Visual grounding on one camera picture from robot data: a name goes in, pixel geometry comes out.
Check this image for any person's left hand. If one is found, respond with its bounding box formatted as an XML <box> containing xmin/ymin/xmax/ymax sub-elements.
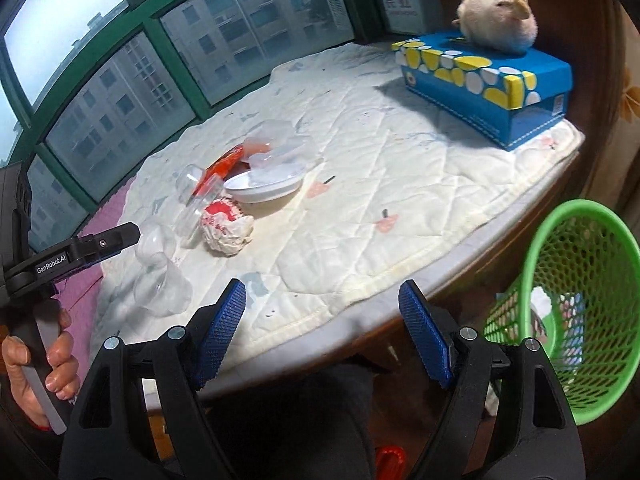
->
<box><xmin>0</xmin><ymin>307</ymin><xmax>82</xmax><ymax>428</ymax></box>

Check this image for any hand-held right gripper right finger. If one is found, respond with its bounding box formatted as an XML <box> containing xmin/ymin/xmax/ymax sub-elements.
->
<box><xmin>398</xmin><ymin>280</ymin><xmax>587</xmax><ymax>480</ymax></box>

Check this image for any purple cloth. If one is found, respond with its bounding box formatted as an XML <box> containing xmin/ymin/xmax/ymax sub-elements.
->
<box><xmin>52</xmin><ymin>177</ymin><xmax>136</xmax><ymax>361</ymax></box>

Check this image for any white plastic cup lid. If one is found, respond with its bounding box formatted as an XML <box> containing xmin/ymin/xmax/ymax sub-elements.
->
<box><xmin>223</xmin><ymin>170</ymin><xmax>304</xmax><ymax>204</ymax></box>

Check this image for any clear plastic container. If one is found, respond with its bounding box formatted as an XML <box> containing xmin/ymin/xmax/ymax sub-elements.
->
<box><xmin>243</xmin><ymin>120</ymin><xmax>321</xmax><ymax>181</ymax></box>

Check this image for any green window frame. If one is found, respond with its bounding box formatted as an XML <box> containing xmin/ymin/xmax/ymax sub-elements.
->
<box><xmin>0</xmin><ymin>0</ymin><xmax>386</xmax><ymax>256</ymax></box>

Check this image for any clear plastic cup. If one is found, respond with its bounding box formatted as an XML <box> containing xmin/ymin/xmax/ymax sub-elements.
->
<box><xmin>132</xmin><ymin>260</ymin><xmax>193</xmax><ymax>318</ymax></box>
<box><xmin>176</xmin><ymin>162</ymin><xmax>221</xmax><ymax>248</ymax></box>
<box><xmin>135</xmin><ymin>225</ymin><xmax>178</xmax><ymax>267</ymax></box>

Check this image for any white crumpled paper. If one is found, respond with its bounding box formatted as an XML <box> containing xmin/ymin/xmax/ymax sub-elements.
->
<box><xmin>525</xmin><ymin>285</ymin><xmax>586</xmax><ymax>361</ymax></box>

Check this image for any floral curtain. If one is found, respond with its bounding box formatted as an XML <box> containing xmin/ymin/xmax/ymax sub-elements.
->
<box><xmin>590</xmin><ymin>10</ymin><xmax>640</xmax><ymax>211</ymax></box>

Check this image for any green mesh plastic basket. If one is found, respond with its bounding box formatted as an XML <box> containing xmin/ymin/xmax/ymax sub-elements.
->
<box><xmin>482</xmin><ymin>200</ymin><xmax>640</xmax><ymax>428</ymax></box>

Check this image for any cream plush toy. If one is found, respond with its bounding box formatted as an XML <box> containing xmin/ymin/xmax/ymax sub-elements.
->
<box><xmin>452</xmin><ymin>0</ymin><xmax>539</xmax><ymax>56</ymax></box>

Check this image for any white quilted mat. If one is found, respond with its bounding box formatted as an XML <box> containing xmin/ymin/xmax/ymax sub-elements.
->
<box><xmin>90</xmin><ymin>42</ymin><xmax>586</xmax><ymax>391</ymax></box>

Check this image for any red snack packet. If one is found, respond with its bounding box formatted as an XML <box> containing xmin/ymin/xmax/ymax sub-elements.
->
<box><xmin>187</xmin><ymin>144</ymin><xmax>246</xmax><ymax>206</ymax></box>

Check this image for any red plastic object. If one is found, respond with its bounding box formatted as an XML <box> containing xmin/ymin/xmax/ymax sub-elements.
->
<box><xmin>375</xmin><ymin>445</ymin><xmax>406</xmax><ymax>480</ymax></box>

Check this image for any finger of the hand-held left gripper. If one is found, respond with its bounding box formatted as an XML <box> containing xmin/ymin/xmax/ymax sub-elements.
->
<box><xmin>70</xmin><ymin>222</ymin><xmax>142</xmax><ymax>268</ymax></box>

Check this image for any blue dotted tissue box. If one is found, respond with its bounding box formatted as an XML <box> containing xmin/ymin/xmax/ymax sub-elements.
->
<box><xmin>391</xmin><ymin>31</ymin><xmax>573</xmax><ymax>152</ymax></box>

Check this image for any crumpled red white wrapper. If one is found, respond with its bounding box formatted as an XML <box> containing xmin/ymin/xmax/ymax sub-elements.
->
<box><xmin>201</xmin><ymin>197</ymin><xmax>255</xmax><ymax>257</ymax></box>

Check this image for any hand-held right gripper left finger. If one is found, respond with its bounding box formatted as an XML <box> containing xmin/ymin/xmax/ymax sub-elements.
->
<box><xmin>62</xmin><ymin>279</ymin><xmax>247</xmax><ymax>480</ymax></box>

